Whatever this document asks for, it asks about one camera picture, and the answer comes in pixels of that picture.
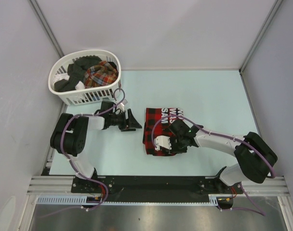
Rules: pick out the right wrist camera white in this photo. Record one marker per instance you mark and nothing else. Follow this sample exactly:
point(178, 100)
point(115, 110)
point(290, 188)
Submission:
point(162, 142)

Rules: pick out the white garment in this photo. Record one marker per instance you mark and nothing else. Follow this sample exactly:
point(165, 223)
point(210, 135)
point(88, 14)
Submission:
point(61, 77)

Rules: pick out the multicolour plaid shirt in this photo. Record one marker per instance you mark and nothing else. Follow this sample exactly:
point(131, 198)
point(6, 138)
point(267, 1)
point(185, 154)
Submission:
point(102, 74)

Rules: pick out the aluminium frame rail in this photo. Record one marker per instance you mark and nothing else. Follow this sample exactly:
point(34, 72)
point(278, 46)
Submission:
point(62, 184)

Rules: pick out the dark grey garment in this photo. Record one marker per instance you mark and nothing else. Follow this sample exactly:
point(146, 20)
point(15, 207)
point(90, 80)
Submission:
point(76, 73)

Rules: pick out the left aluminium corner post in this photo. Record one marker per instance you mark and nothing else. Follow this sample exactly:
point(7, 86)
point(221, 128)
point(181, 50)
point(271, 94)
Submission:
point(45, 26)

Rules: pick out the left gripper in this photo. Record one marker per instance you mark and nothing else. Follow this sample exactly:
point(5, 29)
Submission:
point(130, 122)

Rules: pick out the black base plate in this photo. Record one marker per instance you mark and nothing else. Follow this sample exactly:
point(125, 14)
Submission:
point(165, 185)

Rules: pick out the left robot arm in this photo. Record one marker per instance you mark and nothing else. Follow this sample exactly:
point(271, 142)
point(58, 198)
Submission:
point(70, 134)

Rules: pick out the aluminium corner post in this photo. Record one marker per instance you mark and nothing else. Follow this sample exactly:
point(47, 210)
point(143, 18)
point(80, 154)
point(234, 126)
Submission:
point(261, 33)
point(45, 26)

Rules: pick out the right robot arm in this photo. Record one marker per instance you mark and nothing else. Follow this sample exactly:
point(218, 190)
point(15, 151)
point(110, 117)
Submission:
point(255, 159)

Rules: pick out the red black plaid shirt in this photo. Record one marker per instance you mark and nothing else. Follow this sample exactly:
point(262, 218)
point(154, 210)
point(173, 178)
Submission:
point(152, 116)

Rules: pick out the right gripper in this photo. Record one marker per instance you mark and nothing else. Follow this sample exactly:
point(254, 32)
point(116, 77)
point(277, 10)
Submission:
point(174, 149)

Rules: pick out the white cable duct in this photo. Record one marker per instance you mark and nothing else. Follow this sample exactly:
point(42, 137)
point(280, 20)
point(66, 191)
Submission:
point(202, 200)

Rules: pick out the white laundry basket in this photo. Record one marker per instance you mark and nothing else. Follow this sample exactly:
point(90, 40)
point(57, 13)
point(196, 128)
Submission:
point(87, 95)

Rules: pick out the right aluminium corner post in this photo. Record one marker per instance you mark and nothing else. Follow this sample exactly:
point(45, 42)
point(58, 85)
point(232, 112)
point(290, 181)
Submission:
point(261, 33)

